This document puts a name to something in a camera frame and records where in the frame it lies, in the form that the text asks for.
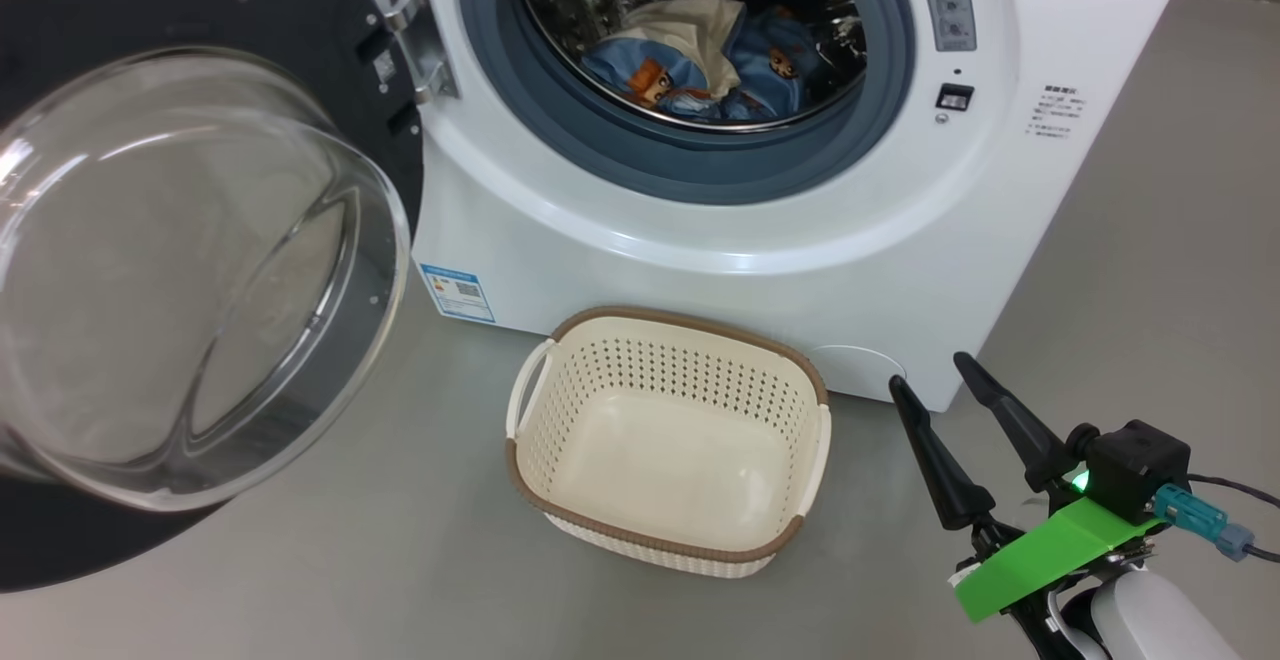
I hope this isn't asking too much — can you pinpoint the blue energy label sticker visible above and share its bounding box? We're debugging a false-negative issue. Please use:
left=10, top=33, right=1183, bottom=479
left=417, top=261, right=497, bottom=326

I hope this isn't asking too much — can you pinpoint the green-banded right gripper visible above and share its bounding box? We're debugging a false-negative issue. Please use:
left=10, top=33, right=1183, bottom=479
left=887, top=350, right=1168, bottom=660

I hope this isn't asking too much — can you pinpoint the cream perforated plastic laundry basket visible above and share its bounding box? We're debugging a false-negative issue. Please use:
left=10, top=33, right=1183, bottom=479
left=504, top=305, right=833, bottom=580

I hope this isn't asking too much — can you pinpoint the small printed text sticker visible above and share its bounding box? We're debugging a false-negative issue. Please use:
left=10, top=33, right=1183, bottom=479
left=1032, top=82, right=1089, bottom=142

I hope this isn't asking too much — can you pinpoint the metal door hinge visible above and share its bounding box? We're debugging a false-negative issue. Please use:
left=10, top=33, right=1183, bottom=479
left=382, top=0, right=462, bottom=107

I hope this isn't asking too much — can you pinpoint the black glass washing machine door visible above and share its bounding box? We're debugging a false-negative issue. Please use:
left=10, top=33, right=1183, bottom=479
left=0, top=0, right=427, bottom=594

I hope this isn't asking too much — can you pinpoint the blue bear print garment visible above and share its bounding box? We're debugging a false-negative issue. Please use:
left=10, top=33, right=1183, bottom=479
left=581, top=4, right=853, bottom=124

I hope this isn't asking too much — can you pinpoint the grey warning label sticker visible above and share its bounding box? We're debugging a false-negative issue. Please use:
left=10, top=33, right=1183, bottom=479
left=911, top=0, right=979, bottom=54

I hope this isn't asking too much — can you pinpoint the white front-load washing machine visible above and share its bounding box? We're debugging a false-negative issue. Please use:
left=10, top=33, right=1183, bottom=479
left=318, top=0, right=1202, bottom=414

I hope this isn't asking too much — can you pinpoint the cream cloth garment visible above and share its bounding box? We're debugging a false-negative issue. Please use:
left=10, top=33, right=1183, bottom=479
left=624, top=0, right=747, bottom=103

